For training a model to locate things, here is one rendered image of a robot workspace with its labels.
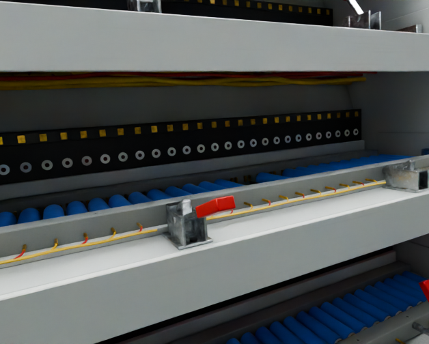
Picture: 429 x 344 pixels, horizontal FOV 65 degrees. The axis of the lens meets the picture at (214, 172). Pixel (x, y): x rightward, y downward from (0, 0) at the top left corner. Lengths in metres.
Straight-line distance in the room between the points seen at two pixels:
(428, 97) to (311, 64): 0.27
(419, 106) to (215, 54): 0.38
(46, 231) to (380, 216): 0.29
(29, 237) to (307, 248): 0.22
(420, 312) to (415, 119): 0.28
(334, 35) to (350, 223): 0.20
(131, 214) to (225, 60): 0.16
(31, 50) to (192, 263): 0.19
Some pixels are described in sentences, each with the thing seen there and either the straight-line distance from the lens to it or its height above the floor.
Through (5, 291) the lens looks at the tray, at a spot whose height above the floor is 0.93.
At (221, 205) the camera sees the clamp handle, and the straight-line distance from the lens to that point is 0.20.
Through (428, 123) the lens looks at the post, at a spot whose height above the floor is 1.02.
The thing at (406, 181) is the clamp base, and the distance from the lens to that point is 0.43.
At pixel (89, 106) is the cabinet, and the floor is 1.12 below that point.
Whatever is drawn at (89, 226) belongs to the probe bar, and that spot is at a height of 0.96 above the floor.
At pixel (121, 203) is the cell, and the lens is 0.33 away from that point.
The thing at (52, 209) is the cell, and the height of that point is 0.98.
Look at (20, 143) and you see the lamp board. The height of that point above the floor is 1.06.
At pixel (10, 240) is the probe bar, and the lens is 0.28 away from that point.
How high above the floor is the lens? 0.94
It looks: 8 degrees up
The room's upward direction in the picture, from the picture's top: 12 degrees counter-clockwise
